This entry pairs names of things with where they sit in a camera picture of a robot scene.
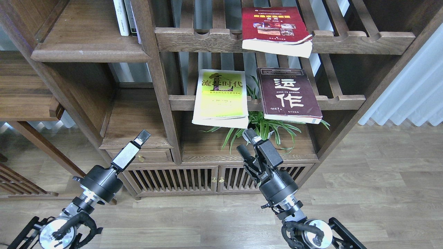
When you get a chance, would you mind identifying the red cover book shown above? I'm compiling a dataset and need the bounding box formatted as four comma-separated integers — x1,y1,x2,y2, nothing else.
242,7,312,58

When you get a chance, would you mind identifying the green spider plant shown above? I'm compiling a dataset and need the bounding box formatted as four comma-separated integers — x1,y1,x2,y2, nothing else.
201,75,331,155

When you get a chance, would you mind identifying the dark upright book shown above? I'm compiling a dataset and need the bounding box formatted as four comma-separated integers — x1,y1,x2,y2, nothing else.
124,0,137,37

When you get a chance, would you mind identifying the brass drawer knob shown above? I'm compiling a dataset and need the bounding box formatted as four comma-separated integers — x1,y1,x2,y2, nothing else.
137,155,145,162

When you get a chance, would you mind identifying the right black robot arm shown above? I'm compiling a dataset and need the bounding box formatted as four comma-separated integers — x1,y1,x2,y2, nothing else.
237,129,364,249

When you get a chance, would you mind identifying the dark maroon cover book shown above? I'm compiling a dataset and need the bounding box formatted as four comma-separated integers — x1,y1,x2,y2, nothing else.
257,67,323,124

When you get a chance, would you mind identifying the white upright book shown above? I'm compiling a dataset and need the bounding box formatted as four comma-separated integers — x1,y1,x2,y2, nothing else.
113,0,131,36

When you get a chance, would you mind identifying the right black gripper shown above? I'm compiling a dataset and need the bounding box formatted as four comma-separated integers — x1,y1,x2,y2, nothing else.
237,139,298,208

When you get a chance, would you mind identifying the white curtain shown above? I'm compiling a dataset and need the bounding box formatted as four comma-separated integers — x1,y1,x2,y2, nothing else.
359,26,443,126

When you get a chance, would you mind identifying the dark wooden bookshelf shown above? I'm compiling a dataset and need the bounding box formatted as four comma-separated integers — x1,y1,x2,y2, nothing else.
1,0,442,197

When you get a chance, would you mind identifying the pale purple upright book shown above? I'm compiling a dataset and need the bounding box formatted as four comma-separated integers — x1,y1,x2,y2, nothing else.
129,0,142,44

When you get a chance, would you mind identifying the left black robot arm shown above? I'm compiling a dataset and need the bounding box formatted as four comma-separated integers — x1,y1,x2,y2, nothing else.
8,130,151,249

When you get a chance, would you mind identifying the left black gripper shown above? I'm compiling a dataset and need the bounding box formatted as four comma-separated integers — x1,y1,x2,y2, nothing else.
73,130,151,204

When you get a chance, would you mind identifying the yellow green cover book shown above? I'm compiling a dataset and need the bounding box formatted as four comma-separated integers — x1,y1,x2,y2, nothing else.
192,69,248,129

